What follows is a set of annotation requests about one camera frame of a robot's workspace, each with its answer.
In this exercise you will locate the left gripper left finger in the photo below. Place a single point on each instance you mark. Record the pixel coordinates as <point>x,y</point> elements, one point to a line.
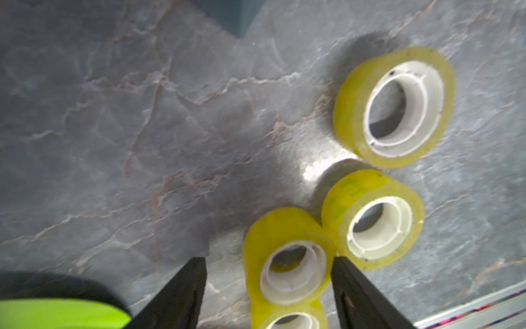
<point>178,304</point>

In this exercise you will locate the yellow-green tape roll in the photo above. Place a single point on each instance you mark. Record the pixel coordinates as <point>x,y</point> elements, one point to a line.
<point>428,82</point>
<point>394,233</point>
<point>297,316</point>
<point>279,231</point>

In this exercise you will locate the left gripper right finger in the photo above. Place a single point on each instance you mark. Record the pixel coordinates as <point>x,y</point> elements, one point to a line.
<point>359,303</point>

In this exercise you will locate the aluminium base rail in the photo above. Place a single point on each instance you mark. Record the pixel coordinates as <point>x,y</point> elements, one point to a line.
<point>501,309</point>

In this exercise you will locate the teal three-drawer cabinet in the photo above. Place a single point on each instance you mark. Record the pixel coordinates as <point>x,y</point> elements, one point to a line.
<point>234,16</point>

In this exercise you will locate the green toy shovel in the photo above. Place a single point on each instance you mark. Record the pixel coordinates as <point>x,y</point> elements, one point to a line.
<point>61,313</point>

